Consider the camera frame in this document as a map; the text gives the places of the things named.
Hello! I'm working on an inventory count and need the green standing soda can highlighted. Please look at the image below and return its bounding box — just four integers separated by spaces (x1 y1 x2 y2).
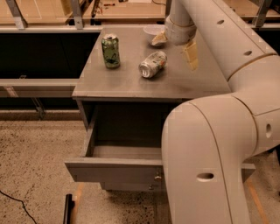
101 33 121 68

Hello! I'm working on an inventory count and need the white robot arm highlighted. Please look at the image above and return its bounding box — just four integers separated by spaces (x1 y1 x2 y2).
162 0 280 224

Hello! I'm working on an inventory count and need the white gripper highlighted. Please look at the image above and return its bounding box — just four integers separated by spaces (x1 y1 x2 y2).
151 16 199 71

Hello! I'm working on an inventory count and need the silver 7up can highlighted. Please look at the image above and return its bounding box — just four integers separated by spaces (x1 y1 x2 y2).
138 51 167 79

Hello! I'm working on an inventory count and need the open grey top drawer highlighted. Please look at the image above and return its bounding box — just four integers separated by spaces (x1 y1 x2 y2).
65 103 256 192

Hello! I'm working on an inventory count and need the grey wooden drawer cabinet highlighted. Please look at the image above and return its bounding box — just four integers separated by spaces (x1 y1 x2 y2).
72 24 233 193

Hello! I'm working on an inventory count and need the black floor cable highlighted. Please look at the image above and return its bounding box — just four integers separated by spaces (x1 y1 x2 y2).
0 189 39 224

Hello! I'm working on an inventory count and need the white ceramic bowl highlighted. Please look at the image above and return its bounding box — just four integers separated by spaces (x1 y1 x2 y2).
143 24 165 45

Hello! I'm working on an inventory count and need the black bar on floor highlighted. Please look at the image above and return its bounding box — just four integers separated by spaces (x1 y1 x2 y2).
63 194 74 224

